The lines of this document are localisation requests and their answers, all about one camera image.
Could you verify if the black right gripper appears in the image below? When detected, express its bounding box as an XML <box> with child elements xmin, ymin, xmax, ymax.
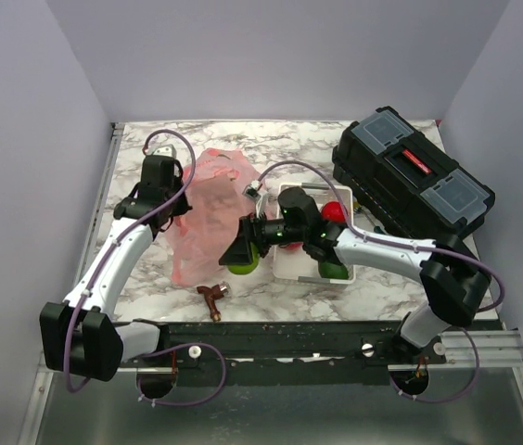
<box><xmin>221</xmin><ymin>210</ymin><xmax>307</xmax><ymax>264</ymax></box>

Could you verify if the green fake apple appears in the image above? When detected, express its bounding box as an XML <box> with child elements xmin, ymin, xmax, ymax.
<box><xmin>227</xmin><ymin>244</ymin><xmax>260</xmax><ymax>275</ymax></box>

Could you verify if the red fake apple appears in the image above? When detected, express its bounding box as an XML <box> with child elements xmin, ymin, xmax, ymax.
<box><xmin>279</xmin><ymin>242</ymin><xmax>302</xmax><ymax>251</ymax></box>

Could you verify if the pink plastic bag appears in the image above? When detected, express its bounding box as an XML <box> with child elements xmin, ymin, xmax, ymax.
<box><xmin>165</xmin><ymin>148</ymin><xmax>260</xmax><ymax>286</ymax></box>

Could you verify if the green fake lime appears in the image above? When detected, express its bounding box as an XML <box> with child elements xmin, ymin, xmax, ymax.
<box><xmin>317</xmin><ymin>261</ymin><xmax>349</xmax><ymax>280</ymax></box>

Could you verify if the red fake pomegranate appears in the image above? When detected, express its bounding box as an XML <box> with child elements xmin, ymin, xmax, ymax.
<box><xmin>321</xmin><ymin>201</ymin><xmax>348</xmax><ymax>223</ymax></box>

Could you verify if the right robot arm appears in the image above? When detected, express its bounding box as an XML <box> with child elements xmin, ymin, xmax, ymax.
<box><xmin>219</xmin><ymin>183</ymin><xmax>491</xmax><ymax>363</ymax></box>

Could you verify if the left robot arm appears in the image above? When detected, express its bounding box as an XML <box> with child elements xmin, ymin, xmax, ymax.
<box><xmin>39</xmin><ymin>154</ymin><xmax>191</xmax><ymax>381</ymax></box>

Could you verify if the brown toy faucet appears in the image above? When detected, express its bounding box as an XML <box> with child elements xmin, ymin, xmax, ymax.
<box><xmin>196</xmin><ymin>282</ymin><xmax>231</xmax><ymax>323</ymax></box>

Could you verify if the white perforated plastic basket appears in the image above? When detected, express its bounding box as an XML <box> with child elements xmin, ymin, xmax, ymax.
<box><xmin>272</xmin><ymin>182</ymin><xmax>356</xmax><ymax>286</ymax></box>

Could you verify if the black plastic toolbox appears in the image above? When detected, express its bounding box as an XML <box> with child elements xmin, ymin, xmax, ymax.
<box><xmin>332</xmin><ymin>106</ymin><xmax>495</xmax><ymax>239</ymax></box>

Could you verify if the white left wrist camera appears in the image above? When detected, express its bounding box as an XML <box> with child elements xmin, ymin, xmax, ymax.
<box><xmin>150</xmin><ymin>144</ymin><xmax>177</xmax><ymax>159</ymax></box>

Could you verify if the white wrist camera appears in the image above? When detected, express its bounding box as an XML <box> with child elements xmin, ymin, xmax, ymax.
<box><xmin>243</xmin><ymin>180</ymin><xmax>268</xmax><ymax>218</ymax></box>
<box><xmin>150</xmin><ymin>144</ymin><xmax>177</xmax><ymax>159</ymax></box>

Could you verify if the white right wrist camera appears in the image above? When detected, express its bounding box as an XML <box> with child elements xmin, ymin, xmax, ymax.
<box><xmin>243</xmin><ymin>180</ymin><xmax>268</xmax><ymax>218</ymax></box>

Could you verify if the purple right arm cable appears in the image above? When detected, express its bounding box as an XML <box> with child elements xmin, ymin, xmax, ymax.
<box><xmin>254</xmin><ymin>160</ymin><xmax>506</xmax><ymax>403</ymax></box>

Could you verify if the green handled screwdriver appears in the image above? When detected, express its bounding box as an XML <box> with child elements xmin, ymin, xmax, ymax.
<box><xmin>353</xmin><ymin>200</ymin><xmax>385</xmax><ymax>235</ymax></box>

